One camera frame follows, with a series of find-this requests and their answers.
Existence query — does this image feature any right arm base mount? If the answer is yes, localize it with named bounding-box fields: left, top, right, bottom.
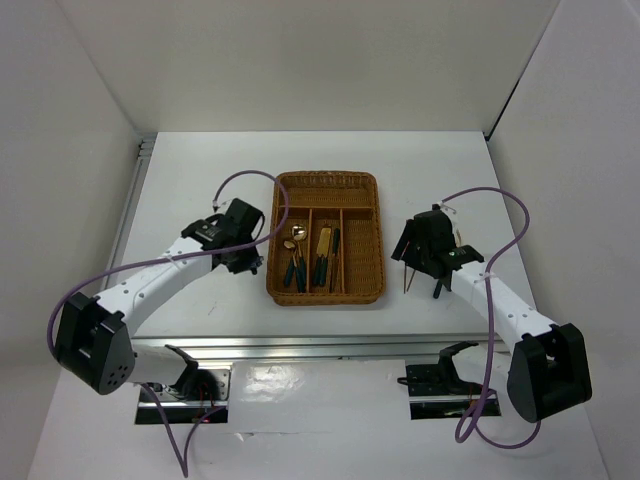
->
left=396, top=341, right=481, bottom=420

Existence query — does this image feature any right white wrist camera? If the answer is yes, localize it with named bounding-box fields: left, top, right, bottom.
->
left=432, top=201, right=457, bottom=215

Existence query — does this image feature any gold knife green handle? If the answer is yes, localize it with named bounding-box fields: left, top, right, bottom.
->
left=312, top=225, right=330, bottom=287
left=319, top=227, right=332, bottom=287

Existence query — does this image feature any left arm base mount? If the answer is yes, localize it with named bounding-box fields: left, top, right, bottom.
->
left=135, top=344, right=231, bottom=425

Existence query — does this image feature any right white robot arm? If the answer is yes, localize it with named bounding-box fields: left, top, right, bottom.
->
left=391, top=210, right=592, bottom=423

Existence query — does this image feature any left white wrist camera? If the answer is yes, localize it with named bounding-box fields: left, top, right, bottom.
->
left=212, top=199, right=231, bottom=211

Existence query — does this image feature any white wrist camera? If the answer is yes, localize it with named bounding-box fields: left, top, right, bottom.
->
left=212, top=199, right=231, bottom=211
left=432, top=201, right=457, bottom=215

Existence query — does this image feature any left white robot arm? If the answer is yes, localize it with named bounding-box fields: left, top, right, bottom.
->
left=54, top=199, right=264, bottom=399

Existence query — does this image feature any large gold spoon green handle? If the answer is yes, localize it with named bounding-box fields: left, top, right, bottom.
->
left=291, top=224, right=307, bottom=293

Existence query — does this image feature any wicker cutlery tray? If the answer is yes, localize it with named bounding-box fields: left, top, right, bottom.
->
left=266, top=171, right=386, bottom=306

